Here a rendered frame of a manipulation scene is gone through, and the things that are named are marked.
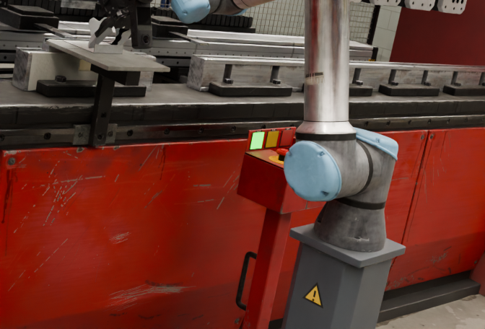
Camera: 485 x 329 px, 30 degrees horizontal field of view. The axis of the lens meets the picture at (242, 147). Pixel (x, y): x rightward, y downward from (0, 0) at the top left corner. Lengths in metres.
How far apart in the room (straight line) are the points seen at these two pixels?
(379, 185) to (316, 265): 0.21
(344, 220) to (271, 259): 0.67
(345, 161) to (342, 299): 0.31
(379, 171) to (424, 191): 1.61
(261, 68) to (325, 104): 1.05
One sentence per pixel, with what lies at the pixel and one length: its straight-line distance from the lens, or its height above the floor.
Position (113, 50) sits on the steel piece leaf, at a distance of 2.21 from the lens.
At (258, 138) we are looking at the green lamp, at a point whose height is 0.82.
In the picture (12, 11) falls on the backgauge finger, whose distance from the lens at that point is 2.49.
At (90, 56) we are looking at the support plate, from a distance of 2.13.
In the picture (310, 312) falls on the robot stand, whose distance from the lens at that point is 1.90.
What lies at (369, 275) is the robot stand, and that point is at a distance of 1.87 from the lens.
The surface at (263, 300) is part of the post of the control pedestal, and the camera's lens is 2.52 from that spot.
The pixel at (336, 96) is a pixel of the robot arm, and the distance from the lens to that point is 1.71.
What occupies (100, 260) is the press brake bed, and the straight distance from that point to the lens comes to 2.40.
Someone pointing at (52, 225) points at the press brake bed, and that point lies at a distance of 2.27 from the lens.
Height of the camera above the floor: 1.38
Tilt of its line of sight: 14 degrees down
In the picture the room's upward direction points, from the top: 11 degrees clockwise
